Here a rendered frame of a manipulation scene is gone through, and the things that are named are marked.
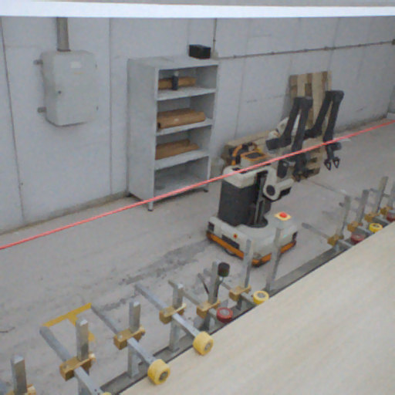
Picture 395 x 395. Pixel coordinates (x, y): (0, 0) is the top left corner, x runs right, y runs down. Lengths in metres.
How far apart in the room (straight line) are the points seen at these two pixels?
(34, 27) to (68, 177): 1.44
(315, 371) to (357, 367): 0.20
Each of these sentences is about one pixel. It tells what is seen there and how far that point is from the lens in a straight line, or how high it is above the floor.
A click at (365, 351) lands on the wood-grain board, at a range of 2.35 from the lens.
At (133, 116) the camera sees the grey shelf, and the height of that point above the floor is 0.99.
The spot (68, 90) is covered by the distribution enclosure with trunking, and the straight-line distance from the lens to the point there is 4.24.
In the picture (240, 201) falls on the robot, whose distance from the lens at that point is 4.13.
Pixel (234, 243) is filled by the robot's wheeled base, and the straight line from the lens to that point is 4.25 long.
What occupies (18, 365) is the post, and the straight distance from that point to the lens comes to 1.81.
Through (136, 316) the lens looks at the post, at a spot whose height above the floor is 1.06.
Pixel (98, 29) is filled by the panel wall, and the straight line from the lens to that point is 4.58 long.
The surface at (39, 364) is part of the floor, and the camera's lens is 3.36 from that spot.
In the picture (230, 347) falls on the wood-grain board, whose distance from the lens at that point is 2.16.
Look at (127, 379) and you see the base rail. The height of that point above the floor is 0.70.
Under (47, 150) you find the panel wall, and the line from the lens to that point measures 4.58.
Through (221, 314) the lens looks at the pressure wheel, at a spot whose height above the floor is 0.91.
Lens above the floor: 2.41
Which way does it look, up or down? 27 degrees down
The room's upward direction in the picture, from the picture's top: 5 degrees clockwise
